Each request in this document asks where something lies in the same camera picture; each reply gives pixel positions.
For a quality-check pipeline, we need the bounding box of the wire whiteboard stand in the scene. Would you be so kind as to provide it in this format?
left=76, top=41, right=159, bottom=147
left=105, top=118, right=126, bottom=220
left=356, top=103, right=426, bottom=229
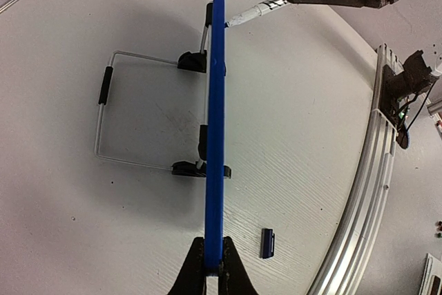
left=94, top=3, right=213, bottom=178

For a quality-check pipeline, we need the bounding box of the blue marker cap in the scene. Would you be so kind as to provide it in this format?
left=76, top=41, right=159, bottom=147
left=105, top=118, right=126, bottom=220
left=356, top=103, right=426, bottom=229
left=260, top=228, right=276, bottom=259

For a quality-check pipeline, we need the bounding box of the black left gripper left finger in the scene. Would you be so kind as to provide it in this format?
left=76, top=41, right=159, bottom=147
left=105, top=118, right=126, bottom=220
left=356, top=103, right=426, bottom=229
left=168, top=237, right=206, bottom=295

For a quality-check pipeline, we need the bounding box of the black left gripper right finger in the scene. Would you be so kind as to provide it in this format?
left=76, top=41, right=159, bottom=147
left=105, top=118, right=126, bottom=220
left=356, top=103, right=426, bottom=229
left=218, top=236, right=257, bottom=295

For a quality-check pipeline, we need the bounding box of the white blue marker pen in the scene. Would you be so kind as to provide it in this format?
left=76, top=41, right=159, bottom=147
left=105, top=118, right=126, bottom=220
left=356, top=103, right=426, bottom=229
left=224, top=0, right=289, bottom=28

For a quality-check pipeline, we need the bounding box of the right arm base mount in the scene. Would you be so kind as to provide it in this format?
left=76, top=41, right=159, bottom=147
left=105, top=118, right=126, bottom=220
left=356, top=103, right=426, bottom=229
left=380, top=50, right=439, bottom=130

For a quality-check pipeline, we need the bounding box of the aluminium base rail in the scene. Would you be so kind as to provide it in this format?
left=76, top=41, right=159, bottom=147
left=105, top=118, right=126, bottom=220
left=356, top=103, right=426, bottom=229
left=308, top=44, right=401, bottom=294

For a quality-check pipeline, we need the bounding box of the blue framed whiteboard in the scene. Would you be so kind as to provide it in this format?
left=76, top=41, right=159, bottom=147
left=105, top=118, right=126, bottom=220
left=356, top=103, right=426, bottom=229
left=204, top=0, right=225, bottom=276

